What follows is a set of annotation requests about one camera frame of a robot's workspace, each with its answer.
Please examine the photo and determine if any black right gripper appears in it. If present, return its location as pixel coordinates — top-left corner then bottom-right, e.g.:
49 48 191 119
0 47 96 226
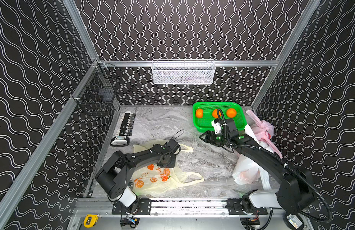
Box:
199 130 229 146

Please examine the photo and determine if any yellow bag with orange print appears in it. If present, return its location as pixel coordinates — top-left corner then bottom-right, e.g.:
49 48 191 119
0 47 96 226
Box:
131 139 204 196

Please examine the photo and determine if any white plastic bag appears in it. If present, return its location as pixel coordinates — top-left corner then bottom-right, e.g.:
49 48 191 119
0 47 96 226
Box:
232 124 274 191

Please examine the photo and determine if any pink plastic bag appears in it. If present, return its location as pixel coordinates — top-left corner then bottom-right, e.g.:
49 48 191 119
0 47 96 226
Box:
246 110 283 159

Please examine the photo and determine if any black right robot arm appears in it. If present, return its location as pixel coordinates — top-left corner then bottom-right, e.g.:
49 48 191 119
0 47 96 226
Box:
200 109 332 223

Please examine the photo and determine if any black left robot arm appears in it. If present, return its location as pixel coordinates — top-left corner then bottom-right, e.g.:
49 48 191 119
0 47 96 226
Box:
96 139 181 209

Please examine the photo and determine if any orange centre bottom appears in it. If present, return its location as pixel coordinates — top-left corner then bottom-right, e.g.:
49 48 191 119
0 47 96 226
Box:
212 109 223 119

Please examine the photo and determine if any green plastic basket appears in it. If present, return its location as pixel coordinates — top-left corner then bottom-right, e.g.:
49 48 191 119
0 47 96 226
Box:
192 102 247 133

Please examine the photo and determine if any orange far left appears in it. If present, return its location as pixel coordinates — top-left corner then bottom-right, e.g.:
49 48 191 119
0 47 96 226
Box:
195 108 204 118

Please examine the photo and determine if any large orange top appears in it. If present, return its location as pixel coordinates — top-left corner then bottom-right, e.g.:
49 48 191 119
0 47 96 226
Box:
226 108 237 118

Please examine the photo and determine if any yellow tape measure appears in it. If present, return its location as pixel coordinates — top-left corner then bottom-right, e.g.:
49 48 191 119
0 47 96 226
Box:
83 214 99 228

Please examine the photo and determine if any black round device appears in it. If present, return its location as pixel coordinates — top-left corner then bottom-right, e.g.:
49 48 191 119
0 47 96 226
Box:
283 213 305 230

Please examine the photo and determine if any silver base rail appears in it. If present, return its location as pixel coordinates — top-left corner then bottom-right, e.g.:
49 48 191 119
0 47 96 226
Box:
112 198 268 217

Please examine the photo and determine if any socket set rail holder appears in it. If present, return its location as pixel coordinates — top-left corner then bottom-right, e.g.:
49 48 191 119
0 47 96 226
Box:
110 112 136 147

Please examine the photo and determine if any white wire mesh basket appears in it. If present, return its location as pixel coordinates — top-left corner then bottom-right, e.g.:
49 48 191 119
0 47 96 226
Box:
151 59 216 85

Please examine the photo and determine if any black wire basket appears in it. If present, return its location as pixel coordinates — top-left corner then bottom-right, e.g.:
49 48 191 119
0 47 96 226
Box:
76 64 116 117

